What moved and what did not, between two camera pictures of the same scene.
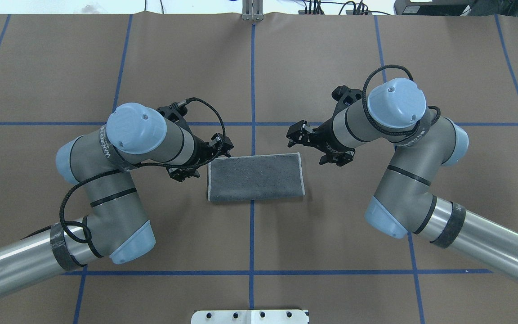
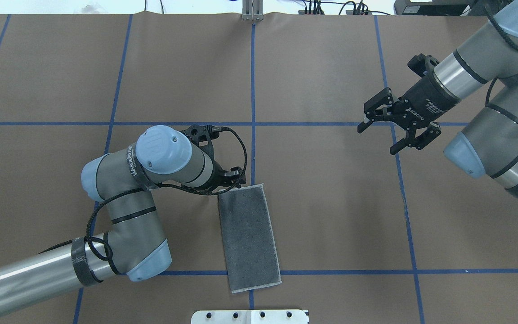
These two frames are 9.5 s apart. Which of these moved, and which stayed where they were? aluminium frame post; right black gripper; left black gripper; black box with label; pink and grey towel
Moved: right black gripper; pink and grey towel; left black gripper
Stayed: black box with label; aluminium frame post
